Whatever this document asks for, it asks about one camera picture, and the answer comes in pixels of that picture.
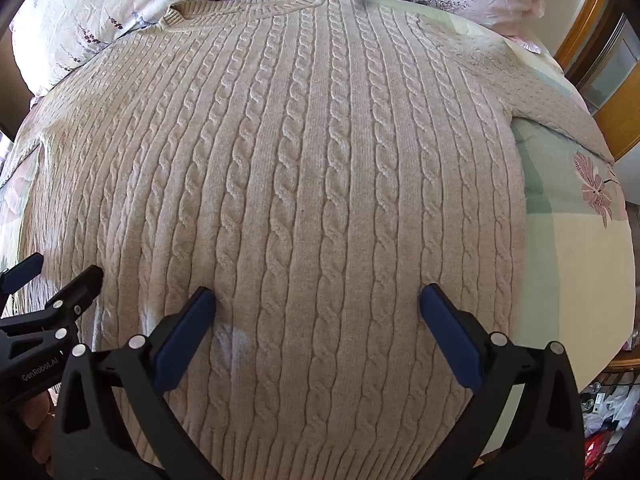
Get wooden wardrobe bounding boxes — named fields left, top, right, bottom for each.
left=552, top=0, right=640, bottom=161

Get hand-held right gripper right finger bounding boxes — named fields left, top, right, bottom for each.
left=411, top=283, right=586, bottom=480

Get cluttered items beside bed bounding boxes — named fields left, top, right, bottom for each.
left=580, top=330, right=640, bottom=461

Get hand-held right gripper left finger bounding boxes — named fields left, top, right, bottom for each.
left=53, top=286, right=224, bottom=480

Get pastel checked floral bedsheet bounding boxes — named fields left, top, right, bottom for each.
left=0, top=10, right=638, bottom=456

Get person's left hand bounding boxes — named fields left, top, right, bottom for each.
left=12, top=390, right=57, bottom=480

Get beige cable-knit sweater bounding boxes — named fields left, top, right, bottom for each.
left=11, top=0, right=616, bottom=480

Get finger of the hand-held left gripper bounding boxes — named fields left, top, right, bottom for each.
left=0, top=265, right=104, bottom=346
left=0, top=253, right=44, bottom=297

